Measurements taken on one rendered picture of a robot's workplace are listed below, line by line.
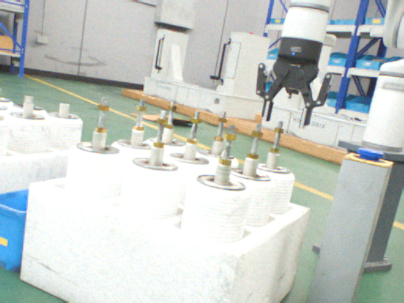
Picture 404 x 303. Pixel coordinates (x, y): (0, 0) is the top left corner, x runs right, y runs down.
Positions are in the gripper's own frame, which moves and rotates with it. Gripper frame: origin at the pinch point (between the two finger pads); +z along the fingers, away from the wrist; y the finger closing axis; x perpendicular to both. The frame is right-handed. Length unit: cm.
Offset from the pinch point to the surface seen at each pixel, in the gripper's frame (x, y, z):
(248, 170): -13.0, -0.8, 8.8
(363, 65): 578, -75, -44
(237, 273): -30.8, 6.6, 19.6
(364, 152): -6.5, 15.8, 2.5
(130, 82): 556, -405, 31
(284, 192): -2.4, 3.5, 13.4
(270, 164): -1.2, -0.6, 9.0
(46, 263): -31, -27, 30
